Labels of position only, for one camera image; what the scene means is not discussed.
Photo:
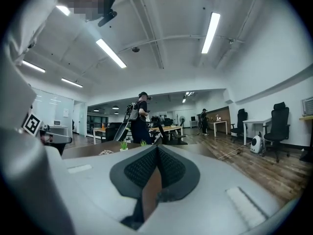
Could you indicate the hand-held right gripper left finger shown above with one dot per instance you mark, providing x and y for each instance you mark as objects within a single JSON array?
[{"x": 137, "y": 172}]

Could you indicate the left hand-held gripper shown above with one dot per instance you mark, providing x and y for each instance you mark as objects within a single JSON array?
[{"x": 33, "y": 125}]

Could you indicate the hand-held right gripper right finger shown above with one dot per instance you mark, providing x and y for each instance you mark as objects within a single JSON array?
[{"x": 176, "y": 172}]

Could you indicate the brown desk mat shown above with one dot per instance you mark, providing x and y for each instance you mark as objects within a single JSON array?
[{"x": 151, "y": 195}]

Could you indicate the white desk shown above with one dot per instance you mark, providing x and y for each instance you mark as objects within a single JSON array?
[{"x": 256, "y": 121}]

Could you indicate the white microwave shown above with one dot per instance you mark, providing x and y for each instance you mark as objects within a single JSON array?
[{"x": 57, "y": 123}]

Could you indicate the small potted green plant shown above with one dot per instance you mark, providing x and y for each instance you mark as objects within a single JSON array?
[
  {"x": 143, "y": 143},
  {"x": 123, "y": 146}
]

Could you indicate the long wooden table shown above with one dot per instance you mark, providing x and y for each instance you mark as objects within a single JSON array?
[{"x": 171, "y": 128}]

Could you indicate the standing fan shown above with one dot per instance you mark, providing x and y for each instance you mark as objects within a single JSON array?
[{"x": 183, "y": 119}]

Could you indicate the long ceiling light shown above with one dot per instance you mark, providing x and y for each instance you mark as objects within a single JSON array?
[
  {"x": 63, "y": 10},
  {"x": 33, "y": 66},
  {"x": 72, "y": 82},
  {"x": 210, "y": 32},
  {"x": 111, "y": 53}
]

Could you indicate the white table with wooden top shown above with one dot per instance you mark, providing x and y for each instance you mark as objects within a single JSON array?
[{"x": 220, "y": 122}]

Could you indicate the white round carrier backpack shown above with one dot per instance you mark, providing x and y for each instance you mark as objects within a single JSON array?
[{"x": 256, "y": 144}]

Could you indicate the person's white shirt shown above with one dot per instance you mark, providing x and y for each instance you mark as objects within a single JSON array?
[{"x": 31, "y": 26}]

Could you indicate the tall black office chair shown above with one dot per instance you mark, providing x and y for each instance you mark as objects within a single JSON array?
[{"x": 278, "y": 128}]

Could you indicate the white air conditioner unit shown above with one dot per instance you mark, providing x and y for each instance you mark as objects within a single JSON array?
[{"x": 307, "y": 106}]

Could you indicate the dome ceiling camera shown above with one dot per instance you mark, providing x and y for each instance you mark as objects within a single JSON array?
[{"x": 135, "y": 49}]

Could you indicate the black head-worn camera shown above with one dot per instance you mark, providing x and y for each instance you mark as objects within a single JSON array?
[{"x": 107, "y": 17}]

